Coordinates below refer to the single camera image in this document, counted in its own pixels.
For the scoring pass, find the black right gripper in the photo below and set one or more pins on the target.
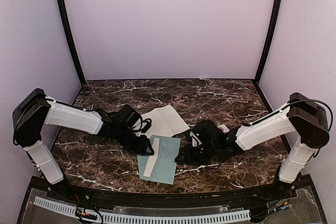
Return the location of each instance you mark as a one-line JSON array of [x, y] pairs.
[[188, 157]]

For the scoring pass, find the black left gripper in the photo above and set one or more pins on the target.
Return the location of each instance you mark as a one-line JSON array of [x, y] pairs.
[[140, 148]]

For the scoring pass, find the cream letter paper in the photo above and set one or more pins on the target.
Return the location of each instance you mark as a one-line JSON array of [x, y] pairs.
[[152, 159]]

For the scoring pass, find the blue-grey envelope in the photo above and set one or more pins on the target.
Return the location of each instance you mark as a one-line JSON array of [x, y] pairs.
[[165, 166]]

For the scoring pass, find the white sticker sheet with seals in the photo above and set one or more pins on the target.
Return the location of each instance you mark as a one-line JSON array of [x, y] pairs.
[[223, 128]]

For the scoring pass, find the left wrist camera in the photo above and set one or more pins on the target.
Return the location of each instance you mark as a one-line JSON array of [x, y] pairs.
[[128, 116]]

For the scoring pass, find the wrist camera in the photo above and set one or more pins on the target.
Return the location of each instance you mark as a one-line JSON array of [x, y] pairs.
[[128, 116], [205, 131]]

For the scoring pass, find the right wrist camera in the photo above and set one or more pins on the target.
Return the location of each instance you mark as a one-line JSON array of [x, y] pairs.
[[205, 131]]

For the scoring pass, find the white slotted cable duct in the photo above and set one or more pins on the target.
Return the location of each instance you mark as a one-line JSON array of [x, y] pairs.
[[145, 215]]

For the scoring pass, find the black front rail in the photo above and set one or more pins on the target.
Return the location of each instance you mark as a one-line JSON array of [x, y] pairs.
[[300, 193]]

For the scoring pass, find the left black frame post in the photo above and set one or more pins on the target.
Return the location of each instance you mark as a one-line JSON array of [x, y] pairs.
[[70, 41]]

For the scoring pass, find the black frame post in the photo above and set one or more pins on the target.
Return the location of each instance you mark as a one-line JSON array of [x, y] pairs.
[[268, 41], [70, 41]]

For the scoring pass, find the right black frame post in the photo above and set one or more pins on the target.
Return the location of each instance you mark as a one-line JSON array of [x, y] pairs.
[[268, 41]]

